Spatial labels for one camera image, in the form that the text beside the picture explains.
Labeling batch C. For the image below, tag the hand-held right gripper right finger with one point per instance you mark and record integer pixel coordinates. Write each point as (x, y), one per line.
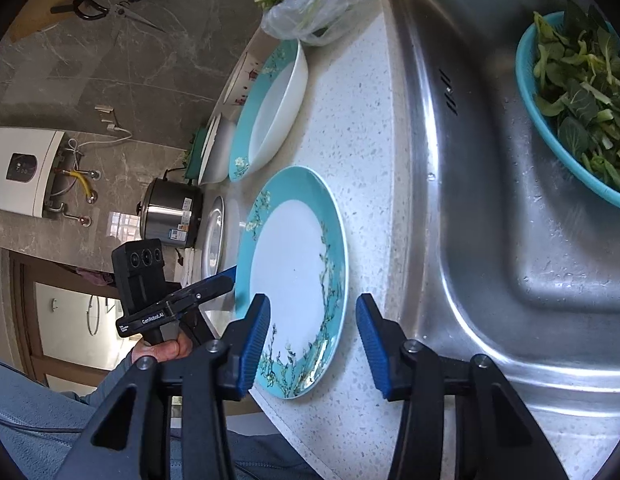
(372, 345)

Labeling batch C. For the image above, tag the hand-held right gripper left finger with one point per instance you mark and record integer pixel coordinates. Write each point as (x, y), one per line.
(255, 345)

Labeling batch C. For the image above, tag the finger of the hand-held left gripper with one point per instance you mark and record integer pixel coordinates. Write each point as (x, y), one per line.
(207, 322)
(229, 275)

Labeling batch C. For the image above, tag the teal floral plate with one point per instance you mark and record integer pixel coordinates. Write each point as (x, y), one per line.
(290, 260)

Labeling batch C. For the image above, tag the person's left forearm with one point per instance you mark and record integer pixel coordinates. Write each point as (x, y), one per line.
(45, 410)

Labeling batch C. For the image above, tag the person's left hand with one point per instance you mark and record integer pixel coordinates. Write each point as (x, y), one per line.
(162, 351)

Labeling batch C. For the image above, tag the stainless steel plate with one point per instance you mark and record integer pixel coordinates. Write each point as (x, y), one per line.
(212, 240)

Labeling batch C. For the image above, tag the plain white plate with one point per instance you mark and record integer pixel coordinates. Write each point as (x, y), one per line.
(232, 235)

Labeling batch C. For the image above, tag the stainless steel rice cooker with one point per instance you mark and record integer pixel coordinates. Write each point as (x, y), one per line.
(165, 210)

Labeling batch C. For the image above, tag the wooden door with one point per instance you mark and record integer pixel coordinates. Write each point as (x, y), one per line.
(65, 320)

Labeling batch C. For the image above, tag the metal water pipes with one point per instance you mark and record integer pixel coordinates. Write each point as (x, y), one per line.
(65, 212)

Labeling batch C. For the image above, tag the grey-blue clothing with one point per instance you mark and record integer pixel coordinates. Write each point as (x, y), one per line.
(270, 455)

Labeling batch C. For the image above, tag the green bowl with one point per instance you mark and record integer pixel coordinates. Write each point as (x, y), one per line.
(194, 160)

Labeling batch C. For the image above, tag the white oval dish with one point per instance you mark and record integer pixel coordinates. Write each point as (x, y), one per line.
(217, 152)

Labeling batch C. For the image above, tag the teal floral deep dish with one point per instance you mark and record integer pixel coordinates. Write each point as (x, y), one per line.
(270, 120)

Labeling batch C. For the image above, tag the white water heater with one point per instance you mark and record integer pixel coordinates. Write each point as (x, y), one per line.
(20, 170)

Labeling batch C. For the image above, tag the stainless steel sink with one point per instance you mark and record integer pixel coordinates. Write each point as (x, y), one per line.
(490, 210)

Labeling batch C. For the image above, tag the clear plastic bag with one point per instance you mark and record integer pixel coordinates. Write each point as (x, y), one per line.
(330, 15)

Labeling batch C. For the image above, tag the blue colander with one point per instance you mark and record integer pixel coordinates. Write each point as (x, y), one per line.
(540, 120)

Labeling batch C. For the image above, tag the loose leafy greens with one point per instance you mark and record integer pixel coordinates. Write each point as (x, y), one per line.
(585, 90)

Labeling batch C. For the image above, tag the white wall outlet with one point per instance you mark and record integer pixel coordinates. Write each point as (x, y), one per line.
(105, 116)

